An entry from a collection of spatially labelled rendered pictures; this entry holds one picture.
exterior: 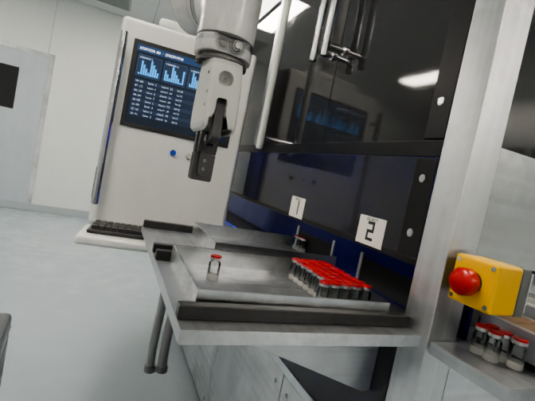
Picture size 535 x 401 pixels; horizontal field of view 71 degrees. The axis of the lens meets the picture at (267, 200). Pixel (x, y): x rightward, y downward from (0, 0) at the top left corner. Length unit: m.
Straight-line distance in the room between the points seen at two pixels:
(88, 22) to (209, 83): 5.73
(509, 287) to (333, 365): 0.31
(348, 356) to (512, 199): 0.40
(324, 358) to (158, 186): 0.96
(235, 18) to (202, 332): 0.42
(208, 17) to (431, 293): 0.54
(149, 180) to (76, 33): 4.87
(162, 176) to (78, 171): 4.60
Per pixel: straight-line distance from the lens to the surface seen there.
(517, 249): 0.80
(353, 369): 0.76
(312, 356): 0.70
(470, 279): 0.60
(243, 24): 0.57
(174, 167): 1.46
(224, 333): 0.52
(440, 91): 0.76
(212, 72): 0.54
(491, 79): 0.71
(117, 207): 1.47
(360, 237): 0.83
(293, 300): 0.60
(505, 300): 0.63
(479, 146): 0.69
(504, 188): 0.74
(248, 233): 1.18
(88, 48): 6.16
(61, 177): 6.05
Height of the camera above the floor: 1.08
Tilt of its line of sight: 3 degrees down
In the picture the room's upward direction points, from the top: 11 degrees clockwise
